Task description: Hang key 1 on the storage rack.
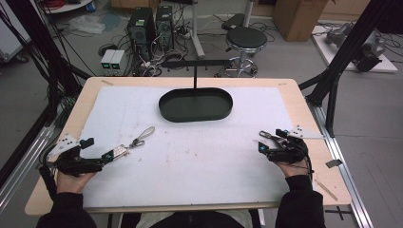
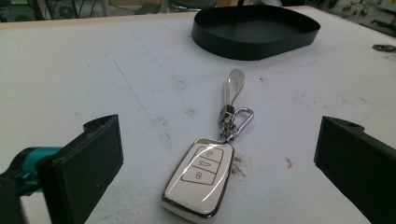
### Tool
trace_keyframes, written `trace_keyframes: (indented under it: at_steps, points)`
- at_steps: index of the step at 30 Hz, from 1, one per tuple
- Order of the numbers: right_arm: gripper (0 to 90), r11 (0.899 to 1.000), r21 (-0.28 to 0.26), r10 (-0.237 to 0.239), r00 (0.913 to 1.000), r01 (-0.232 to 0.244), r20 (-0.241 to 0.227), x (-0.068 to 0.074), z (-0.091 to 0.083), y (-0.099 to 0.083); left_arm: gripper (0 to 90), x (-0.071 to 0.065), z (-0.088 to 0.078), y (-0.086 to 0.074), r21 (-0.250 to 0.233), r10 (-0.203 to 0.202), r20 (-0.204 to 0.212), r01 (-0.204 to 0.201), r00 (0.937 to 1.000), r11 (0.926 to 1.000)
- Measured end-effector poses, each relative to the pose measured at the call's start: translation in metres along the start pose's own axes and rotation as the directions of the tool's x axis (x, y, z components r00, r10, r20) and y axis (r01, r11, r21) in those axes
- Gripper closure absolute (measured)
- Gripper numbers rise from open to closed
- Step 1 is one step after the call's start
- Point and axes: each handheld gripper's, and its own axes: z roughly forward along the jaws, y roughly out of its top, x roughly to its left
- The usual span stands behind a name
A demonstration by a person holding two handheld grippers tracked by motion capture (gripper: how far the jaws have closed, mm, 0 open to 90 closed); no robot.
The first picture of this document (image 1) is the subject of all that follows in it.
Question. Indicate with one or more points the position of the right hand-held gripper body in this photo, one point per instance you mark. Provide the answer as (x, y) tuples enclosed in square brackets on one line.
[(294, 152)]

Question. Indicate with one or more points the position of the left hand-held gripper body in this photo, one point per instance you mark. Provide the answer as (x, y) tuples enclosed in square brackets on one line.
[(72, 162)]

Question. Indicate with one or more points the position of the black hanger stand with tray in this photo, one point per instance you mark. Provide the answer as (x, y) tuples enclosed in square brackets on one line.
[(195, 106)]

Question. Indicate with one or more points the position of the person's right hand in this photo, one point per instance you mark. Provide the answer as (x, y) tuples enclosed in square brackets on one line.
[(294, 169)]

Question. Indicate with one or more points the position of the person's left hand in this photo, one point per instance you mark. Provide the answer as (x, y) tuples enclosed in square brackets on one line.
[(72, 183)]

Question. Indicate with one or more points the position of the grey tape piece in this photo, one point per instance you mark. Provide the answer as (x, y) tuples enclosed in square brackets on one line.
[(333, 163)]

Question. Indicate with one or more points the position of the thin wooden strip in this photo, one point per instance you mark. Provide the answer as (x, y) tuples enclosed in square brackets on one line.
[(326, 190)]

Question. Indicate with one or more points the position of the white table mat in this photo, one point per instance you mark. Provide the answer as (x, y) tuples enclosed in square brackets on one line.
[(190, 164)]

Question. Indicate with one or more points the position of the white power supply unit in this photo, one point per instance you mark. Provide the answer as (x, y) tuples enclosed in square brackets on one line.
[(118, 59), (107, 58)]

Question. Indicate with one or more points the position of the white floor board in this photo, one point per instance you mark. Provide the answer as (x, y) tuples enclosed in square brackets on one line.
[(329, 57)]

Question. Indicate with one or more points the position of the person's legs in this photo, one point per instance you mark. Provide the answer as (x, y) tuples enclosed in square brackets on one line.
[(193, 220)]

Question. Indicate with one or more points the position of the black round stool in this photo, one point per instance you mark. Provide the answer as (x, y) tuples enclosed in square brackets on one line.
[(246, 38)]

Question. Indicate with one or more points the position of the cardboard box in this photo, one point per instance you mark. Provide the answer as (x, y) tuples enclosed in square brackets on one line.
[(297, 19)]

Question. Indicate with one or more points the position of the clear plastic bag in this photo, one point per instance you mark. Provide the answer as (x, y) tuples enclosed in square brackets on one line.
[(85, 24)]

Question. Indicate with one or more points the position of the black and grey machine part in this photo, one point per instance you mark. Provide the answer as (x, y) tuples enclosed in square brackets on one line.
[(370, 53)]

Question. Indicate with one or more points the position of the black flat case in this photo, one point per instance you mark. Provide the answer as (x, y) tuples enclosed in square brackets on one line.
[(233, 21)]

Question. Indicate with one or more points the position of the large black computer tower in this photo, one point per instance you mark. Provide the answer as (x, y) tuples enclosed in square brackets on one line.
[(141, 30)]

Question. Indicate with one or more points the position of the grey desk leg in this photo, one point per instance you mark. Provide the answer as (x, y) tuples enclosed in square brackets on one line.
[(197, 34)]

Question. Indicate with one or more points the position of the white round table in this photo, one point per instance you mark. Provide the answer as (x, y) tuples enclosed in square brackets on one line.
[(68, 7)]

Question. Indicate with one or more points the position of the slim black computer tower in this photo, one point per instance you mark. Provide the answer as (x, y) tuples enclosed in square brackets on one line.
[(164, 25)]

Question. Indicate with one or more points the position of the aluminium rail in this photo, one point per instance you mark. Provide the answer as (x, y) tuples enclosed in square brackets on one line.
[(345, 177), (25, 161)]

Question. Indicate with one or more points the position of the black frame strut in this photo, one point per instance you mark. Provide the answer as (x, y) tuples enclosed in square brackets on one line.
[(34, 41), (348, 47)]

